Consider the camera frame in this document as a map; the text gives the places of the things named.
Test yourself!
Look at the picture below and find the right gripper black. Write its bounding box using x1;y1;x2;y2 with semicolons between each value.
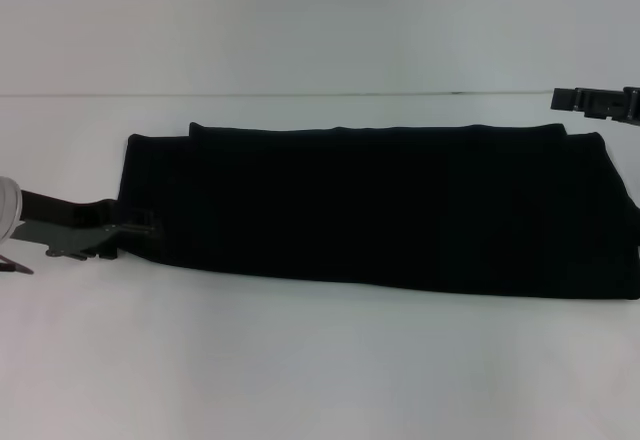
550;86;640;127

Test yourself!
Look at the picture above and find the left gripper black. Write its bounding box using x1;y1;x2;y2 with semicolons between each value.
10;188;160;262

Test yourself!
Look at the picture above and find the black shirt with FREE print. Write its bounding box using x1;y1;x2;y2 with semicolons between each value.
115;121;640;302

